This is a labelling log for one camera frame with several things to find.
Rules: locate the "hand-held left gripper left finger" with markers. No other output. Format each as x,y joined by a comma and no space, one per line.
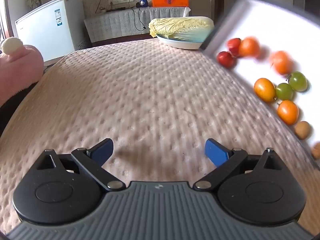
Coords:
103,150

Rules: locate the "white chest freezer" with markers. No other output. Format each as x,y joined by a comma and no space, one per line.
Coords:
37,30

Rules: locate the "black set-top box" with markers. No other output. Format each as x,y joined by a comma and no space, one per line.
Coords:
115,9

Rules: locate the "cabinet with pale cloth cover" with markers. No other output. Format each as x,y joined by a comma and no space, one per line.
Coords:
112,25

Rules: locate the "green grape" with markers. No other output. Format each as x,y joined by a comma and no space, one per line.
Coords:
284,91
297,80

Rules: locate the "white tissue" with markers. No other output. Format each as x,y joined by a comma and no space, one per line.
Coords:
186,11

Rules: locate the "orange tomato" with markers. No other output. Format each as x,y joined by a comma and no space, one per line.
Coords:
288,112
264,89

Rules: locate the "dark cloth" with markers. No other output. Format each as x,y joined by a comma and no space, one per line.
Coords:
15,105

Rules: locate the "dark box with white inside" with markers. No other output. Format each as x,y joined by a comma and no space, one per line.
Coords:
275,30

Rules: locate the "red tomato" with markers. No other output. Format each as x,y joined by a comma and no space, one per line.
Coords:
234,45
226,59

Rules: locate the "napa cabbage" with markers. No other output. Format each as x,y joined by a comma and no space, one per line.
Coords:
180,26

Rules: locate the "brown longan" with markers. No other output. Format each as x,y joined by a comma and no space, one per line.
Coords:
302,130
316,151

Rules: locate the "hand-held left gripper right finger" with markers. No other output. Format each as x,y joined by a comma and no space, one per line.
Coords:
215,152

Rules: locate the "white wall outlets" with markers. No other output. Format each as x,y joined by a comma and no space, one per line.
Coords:
123,0

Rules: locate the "orange mandarin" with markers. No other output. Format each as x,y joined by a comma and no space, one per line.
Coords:
248,47
282,62

